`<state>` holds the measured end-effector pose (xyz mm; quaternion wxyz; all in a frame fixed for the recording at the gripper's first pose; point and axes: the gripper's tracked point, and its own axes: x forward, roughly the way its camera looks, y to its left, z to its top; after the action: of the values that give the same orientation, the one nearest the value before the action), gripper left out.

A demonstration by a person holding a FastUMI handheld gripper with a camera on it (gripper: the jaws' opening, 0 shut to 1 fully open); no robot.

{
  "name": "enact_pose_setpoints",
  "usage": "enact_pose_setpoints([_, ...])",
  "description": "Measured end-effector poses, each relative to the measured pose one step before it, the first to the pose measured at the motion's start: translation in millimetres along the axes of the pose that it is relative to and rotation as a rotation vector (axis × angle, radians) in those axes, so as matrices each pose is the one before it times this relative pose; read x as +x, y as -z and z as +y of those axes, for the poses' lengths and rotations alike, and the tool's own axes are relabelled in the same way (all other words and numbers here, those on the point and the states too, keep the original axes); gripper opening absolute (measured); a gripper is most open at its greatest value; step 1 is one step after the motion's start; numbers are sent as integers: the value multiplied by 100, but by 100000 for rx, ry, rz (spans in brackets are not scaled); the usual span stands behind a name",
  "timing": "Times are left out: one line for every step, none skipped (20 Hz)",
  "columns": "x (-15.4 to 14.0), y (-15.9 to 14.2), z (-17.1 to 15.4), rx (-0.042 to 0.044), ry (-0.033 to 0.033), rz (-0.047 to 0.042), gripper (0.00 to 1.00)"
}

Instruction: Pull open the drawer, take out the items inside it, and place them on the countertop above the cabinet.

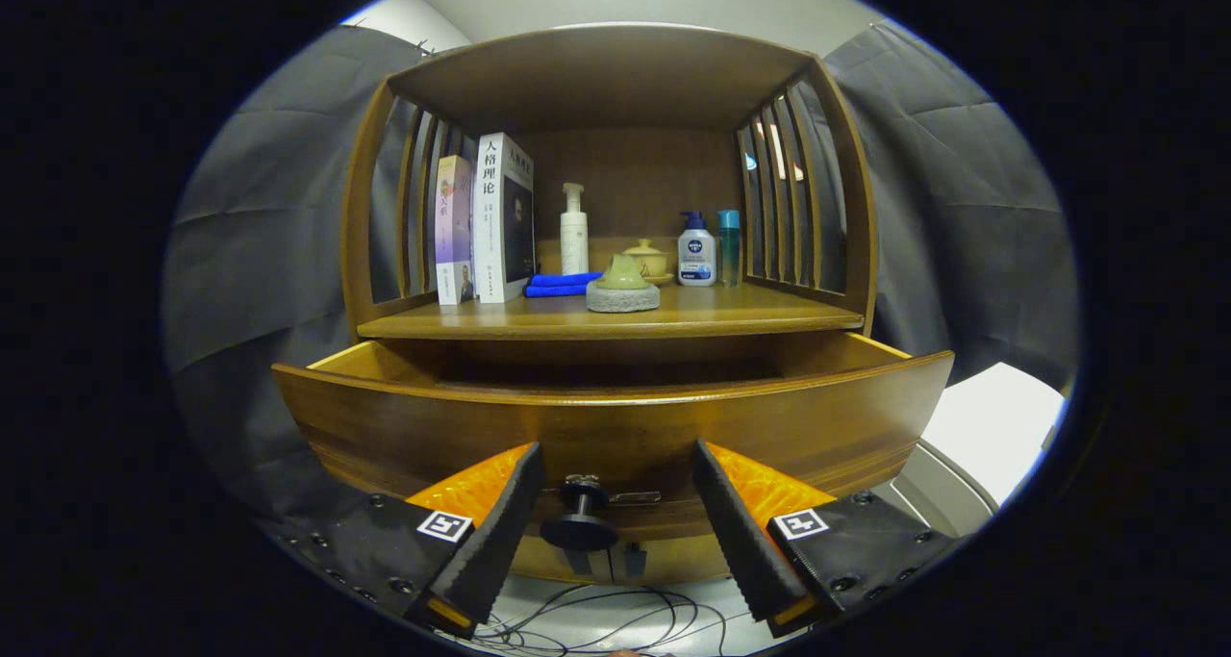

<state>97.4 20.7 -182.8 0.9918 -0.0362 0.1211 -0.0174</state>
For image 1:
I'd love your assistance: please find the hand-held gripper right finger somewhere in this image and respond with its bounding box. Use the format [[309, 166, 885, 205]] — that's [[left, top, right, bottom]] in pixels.
[[692, 440, 963, 639]]

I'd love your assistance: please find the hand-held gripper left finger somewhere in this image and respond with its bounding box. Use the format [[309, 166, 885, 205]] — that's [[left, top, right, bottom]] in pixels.
[[279, 442, 546, 639]]

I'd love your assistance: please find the wooden drawer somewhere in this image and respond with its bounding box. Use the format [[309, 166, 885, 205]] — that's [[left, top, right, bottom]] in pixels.
[[272, 330, 955, 554]]

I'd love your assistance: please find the green handled scrubbing brush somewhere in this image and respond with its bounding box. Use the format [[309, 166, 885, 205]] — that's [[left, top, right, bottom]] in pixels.
[[586, 254, 662, 314]]

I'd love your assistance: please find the wooden cabinet door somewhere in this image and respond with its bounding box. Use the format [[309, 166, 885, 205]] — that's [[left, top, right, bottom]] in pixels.
[[510, 540, 614, 583], [614, 540, 740, 587]]

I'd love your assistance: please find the wooden countertop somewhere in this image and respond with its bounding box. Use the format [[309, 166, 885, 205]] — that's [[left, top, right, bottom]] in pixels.
[[356, 282, 865, 341]]

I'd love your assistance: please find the wooden cabinet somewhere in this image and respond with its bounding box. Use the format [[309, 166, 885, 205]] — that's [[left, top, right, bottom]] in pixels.
[[341, 22, 878, 586]]

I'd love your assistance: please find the grey ribbed panel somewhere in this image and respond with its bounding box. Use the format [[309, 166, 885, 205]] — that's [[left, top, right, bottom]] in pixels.
[[870, 436, 1001, 540]]

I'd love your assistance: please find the blue folded cloth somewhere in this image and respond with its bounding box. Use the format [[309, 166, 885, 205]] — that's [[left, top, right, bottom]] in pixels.
[[524, 271, 605, 298]]

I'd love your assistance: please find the white table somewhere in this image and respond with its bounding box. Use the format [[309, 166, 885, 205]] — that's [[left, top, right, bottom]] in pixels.
[[918, 362, 1068, 506]]

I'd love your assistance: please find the white lotion bottle blue cap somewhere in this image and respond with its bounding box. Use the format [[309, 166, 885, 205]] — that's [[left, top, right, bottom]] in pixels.
[[677, 212, 717, 288]]

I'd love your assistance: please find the teal bottle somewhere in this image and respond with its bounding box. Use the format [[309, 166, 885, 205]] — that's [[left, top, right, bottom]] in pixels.
[[717, 209, 742, 288]]

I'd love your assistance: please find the beige lidded teacup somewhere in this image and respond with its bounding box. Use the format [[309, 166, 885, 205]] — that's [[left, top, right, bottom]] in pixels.
[[623, 239, 674, 285]]

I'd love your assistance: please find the white pump bottle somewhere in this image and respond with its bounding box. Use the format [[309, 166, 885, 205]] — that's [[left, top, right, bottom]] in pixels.
[[560, 182, 590, 276]]

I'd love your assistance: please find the thick white book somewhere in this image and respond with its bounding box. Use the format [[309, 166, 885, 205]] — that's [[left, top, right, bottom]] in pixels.
[[472, 132, 536, 304]]

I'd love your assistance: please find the purple book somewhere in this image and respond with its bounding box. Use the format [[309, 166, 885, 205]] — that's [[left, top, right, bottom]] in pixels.
[[435, 154, 475, 306]]

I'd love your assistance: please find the black backdrop cloth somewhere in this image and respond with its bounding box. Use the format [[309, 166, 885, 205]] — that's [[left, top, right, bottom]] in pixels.
[[162, 22, 1083, 533]]

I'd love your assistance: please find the tangle of black cables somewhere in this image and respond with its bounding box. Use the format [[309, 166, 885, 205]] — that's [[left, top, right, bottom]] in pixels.
[[476, 583, 751, 657]]

